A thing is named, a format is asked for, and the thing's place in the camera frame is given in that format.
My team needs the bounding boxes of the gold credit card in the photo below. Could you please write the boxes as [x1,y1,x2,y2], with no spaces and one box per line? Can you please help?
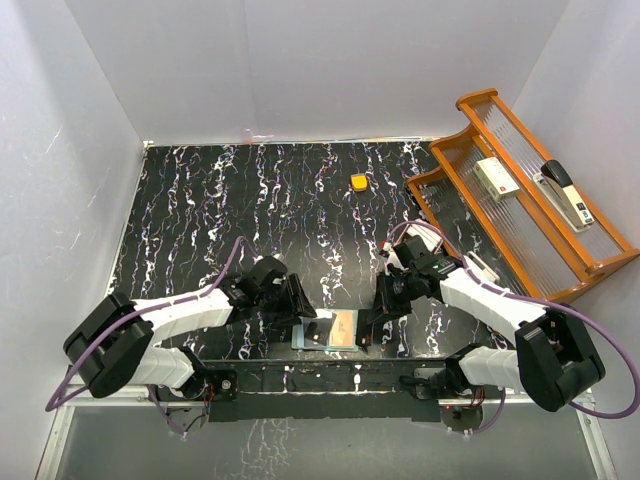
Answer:
[329,310,357,349]

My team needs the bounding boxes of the wooden tiered shelf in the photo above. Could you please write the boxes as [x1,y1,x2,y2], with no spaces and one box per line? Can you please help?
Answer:
[407,89,639,302]

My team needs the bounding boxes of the purple cable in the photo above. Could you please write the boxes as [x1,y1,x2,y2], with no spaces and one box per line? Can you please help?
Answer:
[382,219,640,436]
[44,235,266,414]

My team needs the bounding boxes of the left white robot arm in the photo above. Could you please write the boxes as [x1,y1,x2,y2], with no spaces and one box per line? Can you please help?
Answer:
[63,256,317,399]

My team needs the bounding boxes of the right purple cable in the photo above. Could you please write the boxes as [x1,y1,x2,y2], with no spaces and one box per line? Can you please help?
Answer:
[382,219,640,436]

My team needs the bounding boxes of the white staple box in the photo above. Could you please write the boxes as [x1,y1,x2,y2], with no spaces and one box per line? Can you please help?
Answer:
[473,157,519,202]

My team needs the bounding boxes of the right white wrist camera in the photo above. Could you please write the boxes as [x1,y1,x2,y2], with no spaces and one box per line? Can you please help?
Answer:
[380,242,404,270]

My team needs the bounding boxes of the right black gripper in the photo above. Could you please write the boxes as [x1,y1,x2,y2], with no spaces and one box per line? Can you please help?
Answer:
[368,270,420,324]

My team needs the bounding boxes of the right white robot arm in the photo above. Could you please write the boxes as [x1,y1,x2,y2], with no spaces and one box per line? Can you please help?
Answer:
[364,235,606,412]

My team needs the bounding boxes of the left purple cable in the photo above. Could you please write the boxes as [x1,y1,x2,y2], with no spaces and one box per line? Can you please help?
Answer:
[44,235,266,414]

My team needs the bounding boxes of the green card holder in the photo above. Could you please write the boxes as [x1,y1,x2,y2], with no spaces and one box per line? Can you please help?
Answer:
[291,309,358,352]

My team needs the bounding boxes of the black beige stapler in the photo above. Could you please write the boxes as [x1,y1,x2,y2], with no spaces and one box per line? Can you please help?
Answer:
[533,159,595,232]

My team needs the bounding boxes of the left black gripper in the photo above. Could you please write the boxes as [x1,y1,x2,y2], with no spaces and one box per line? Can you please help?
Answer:
[256,273,315,326]

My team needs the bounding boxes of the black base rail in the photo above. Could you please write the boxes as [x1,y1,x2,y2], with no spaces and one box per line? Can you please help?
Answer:
[164,357,506,426]

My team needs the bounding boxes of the yellow small block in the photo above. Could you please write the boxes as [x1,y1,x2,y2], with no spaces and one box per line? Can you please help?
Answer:
[350,174,369,192]

